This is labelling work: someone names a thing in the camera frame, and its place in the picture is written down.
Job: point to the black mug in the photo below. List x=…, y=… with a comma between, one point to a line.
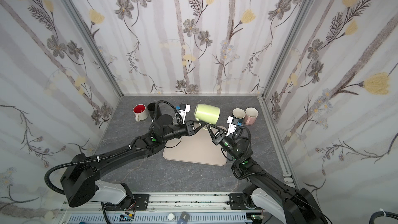
x=153, y=111

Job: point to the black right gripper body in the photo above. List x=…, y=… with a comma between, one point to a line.
x=218, y=136

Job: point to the white mug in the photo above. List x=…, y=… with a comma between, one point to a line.
x=141, y=113

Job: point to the beige plastic tray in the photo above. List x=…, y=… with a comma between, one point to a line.
x=198, y=148

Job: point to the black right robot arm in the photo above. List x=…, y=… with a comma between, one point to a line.
x=287, y=204

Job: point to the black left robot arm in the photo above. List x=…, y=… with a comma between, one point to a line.
x=80, y=180

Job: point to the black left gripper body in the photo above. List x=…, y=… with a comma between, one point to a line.
x=189, y=127

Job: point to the dark green mug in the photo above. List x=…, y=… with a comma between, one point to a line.
x=239, y=113

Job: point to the pink mug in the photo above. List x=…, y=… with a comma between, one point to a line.
x=251, y=115

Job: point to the light green mug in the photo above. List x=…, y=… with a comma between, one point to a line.
x=207, y=113

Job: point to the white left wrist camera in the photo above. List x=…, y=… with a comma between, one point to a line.
x=182, y=111

